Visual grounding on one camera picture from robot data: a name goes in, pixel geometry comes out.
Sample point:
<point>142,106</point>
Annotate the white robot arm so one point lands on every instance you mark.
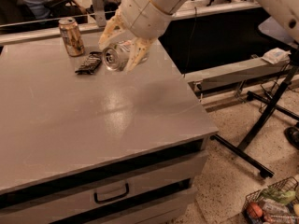
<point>285,12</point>

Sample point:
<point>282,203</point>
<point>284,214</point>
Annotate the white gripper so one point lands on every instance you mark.
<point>144,17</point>

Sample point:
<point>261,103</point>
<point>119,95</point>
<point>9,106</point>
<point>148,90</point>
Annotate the black shoe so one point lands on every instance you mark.
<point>292,135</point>

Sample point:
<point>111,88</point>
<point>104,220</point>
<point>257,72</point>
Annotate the black drawer handle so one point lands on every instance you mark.
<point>111,193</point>

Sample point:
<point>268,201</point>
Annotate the grey table with drawers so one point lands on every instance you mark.
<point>64,135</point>

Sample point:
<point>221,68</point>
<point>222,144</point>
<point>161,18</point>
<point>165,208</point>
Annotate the white tissue packet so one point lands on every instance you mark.
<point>275,55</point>

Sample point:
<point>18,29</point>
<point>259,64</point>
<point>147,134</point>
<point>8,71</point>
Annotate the dark chocolate bar wrapper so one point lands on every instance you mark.
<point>90,65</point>

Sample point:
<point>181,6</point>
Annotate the person in blue shirt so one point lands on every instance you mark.
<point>51,10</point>

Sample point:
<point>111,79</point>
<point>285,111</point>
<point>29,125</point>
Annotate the white green 7up can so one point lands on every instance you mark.
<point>115,56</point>

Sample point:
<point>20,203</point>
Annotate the wire basket with groceries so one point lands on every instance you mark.
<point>276,204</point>

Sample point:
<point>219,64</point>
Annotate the orange gold soda can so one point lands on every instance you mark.
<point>71,36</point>

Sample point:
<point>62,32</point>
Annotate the grey low bench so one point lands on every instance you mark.
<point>232,73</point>

